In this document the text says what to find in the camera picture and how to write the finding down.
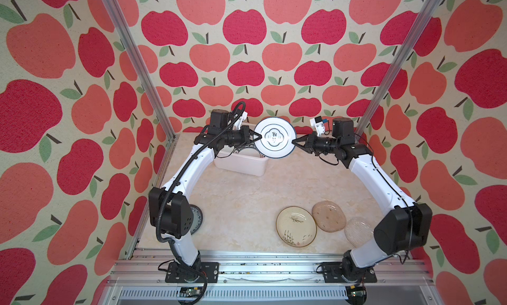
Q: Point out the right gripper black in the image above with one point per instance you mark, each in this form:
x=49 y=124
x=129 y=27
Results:
x=309 y=144

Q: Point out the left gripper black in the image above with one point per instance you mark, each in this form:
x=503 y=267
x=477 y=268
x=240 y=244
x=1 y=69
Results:
x=245 y=138

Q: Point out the white plate with black ring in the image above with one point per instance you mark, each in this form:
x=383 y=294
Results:
x=277 y=137

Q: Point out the brown glass plate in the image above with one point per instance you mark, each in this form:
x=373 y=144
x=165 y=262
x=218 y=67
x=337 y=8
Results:
x=329 y=216

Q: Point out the cream plate with plant drawing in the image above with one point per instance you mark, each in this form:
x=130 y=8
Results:
x=296 y=227

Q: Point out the blue patterned plate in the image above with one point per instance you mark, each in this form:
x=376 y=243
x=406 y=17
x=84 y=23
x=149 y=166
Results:
x=197 y=219

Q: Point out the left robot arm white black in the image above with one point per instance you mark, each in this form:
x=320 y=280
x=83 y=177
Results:
x=169 y=207

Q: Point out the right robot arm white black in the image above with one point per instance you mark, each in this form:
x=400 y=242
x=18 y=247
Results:
x=406 y=223

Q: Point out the white plastic bin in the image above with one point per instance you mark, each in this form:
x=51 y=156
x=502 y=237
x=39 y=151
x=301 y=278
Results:
x=238 y=160

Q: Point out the clear glass plate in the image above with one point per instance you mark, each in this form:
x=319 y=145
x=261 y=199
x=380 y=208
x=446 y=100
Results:
x=358 y=231

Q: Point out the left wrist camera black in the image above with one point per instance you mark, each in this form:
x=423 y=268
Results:
x=218 y=121

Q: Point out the aluminium frame post right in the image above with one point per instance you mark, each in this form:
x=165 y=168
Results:
x=421 y=21

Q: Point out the aluminium frame post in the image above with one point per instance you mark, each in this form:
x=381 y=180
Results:
x=118 y=19
x=421 y=21

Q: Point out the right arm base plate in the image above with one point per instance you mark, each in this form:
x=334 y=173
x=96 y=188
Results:
x=346 y=272

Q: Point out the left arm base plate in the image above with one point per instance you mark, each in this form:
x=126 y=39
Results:
x=205 y=272

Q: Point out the aluminium front rail frame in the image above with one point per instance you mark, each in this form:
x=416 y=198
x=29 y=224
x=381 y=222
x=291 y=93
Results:
x=266 y=278

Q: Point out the aluminium frame post left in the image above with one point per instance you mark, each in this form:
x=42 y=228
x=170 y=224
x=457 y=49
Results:
x=118 y=19

